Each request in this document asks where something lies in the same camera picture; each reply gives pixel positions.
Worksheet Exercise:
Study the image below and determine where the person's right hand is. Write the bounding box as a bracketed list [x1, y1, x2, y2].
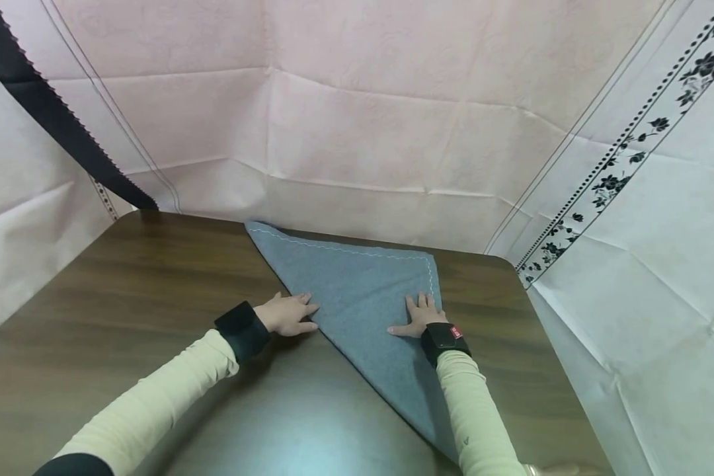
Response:
[387, 292, 449, 338]

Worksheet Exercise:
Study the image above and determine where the person's left hand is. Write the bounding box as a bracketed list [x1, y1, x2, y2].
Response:
[252, 292, 321, 338]

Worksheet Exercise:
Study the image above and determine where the grey cloth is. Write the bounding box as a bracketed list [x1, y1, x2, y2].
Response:
[244, 220, 460, 463]

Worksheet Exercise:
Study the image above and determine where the person's right forearm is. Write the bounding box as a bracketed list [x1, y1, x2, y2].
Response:
[435, 350, 528, 476]

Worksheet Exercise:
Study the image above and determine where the person's left forearm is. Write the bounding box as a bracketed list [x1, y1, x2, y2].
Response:
[32, 329, 241, 476]

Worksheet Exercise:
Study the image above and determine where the black wrist band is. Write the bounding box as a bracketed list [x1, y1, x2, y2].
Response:
[214, 301, 272, 364]
[420, 322, 473, 369]

